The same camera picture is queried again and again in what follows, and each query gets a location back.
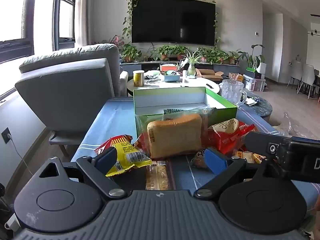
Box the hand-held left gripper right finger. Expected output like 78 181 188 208
194 148 273 198

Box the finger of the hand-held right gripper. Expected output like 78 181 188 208
245 131 287 158

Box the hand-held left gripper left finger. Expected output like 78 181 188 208
37 146 127 199

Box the brown cookie packet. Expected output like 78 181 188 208
190 149 209 168

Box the small yellow snack packet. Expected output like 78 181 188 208
235 151 265 164

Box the yellow red snack packet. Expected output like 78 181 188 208
94 134 153 178

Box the large red snack bag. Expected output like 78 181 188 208
207 118 258 155

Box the small red snack packet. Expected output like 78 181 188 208
134 134 150 156

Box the bread loaf packet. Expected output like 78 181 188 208
140 107 215 159

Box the orange cracker packet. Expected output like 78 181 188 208
145 160 170 191

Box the green cardboard box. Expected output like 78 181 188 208
133 86 238 142

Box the crumpled clear plastic bag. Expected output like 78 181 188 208
271 112 320 140

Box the dark marble table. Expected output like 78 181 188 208
237 90 273 120

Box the glass pitcher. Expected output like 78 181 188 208
221 79 248 107

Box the clear storage bin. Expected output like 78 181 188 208
243 75 266 92

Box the small green white box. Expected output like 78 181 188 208
245 67 262 78

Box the grey armchair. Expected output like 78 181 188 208
15 44 129 153

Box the white dining chair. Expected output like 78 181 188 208
286 60 303 89
297 64 320 100

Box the open brown cardboard box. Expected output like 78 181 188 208
195 68 224 81

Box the tall plant in white pot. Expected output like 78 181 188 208
239 44 267 74

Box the gold can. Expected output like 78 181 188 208
132 70 145 87

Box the round white table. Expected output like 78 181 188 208
126 75 220 97

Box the potted green plant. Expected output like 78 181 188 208
172 45 189 61
197 46 227 64
155 45 175 61
120 44 142 63
225 50 241 65

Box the blue basket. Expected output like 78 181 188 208
164 71 180 82

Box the heap of papers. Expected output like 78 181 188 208
144 70 164 83

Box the spider plant in vase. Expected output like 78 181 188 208
180 50 203 77

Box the dark television cabinet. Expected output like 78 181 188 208
120 60 241 76

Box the red leaf decoration plant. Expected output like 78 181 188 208
108 35 125 52

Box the ivy vine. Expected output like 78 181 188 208
122 0 221 43

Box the beige curtain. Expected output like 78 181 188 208
74 0 88 48

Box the black framed window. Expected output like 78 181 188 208
52 0 76 52
0 0 35 63

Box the white charger cable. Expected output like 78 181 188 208
9 136 34 177

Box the wall socket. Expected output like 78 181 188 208
1 127 12 144

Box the wall television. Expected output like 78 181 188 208
131 0 216 46

